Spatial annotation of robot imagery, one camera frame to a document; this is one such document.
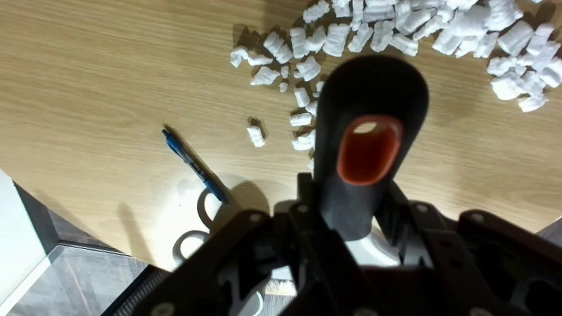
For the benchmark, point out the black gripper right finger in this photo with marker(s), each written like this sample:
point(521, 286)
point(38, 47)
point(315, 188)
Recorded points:
point(468, 263)

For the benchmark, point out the small white paper piece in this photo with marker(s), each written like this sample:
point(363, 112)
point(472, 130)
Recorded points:
point(256, 133)

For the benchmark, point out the white green ceramic cup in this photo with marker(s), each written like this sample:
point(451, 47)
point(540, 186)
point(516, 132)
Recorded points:
point(379, 253)

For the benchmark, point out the white hand brush black bristles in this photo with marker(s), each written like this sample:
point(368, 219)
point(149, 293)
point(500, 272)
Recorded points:
point(352, 93)

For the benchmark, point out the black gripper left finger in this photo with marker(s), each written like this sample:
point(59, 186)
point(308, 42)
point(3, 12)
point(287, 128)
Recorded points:
point(265, 256)

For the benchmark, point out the pile of white paper pieces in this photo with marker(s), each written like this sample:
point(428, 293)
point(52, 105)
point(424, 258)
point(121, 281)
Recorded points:
point(375, 28)

